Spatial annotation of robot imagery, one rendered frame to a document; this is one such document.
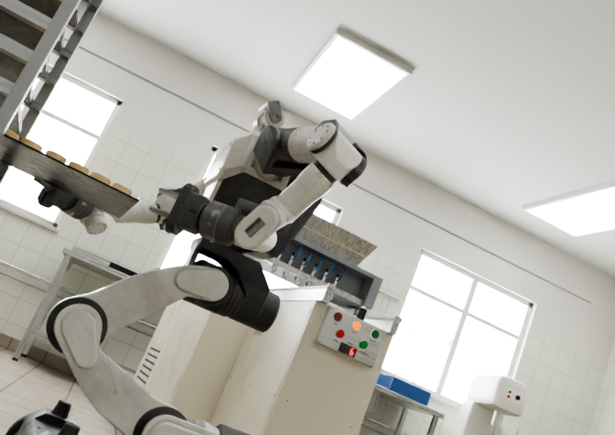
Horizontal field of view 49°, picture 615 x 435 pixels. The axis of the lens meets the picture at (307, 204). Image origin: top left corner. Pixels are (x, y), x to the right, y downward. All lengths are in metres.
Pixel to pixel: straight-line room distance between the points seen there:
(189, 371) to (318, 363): 0.77
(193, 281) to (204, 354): 1.29
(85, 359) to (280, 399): 0.89
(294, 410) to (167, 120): 4.36
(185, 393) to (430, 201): 4.45
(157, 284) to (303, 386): 0.85
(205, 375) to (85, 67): 4.06
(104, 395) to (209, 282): 0.38
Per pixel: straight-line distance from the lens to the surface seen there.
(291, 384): 2.45
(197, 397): 3.08
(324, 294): 2.44
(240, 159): 1.82
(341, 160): 1.48
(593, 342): 7.93
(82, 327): 1.75
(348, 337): 2.48
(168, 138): 6.40
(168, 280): 1.80
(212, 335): 3.07
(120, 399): 1.83
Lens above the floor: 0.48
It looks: 16 degrees up
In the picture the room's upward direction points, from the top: 23 degrees clockwise
